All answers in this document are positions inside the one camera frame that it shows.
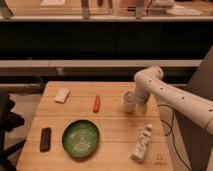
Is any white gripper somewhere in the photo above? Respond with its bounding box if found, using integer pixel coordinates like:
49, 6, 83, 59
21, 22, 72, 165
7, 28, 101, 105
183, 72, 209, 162
130, 87, 150, 115

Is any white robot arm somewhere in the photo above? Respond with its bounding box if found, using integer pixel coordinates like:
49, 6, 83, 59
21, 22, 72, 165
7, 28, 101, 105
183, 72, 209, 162
124, 66, 213, 135

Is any white plastic bottle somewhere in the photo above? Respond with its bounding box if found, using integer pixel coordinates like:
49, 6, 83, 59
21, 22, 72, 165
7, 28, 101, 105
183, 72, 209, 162
131, 124, 152, 163

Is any orange carrot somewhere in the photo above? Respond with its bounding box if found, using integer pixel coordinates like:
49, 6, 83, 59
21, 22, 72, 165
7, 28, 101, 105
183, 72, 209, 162
93, 95, 101, 113

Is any green round plate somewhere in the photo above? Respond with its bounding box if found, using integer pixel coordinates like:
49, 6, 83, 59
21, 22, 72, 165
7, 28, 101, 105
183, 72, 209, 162
62, 120, 100, 159

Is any white sponge block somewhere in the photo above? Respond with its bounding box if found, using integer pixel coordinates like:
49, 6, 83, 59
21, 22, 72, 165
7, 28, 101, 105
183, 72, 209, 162
54, 88, 70, 104

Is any black remote control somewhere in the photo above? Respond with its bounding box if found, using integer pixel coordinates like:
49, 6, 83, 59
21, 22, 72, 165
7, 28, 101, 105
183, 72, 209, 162
40, 127, 51, 152

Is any black office chair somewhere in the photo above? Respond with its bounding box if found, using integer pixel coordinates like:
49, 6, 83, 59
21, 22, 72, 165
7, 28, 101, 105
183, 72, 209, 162
0, 93, 26, 171

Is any black cable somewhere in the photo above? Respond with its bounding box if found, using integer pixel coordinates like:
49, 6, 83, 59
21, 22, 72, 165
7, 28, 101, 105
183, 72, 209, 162
157, 103, 193, 171

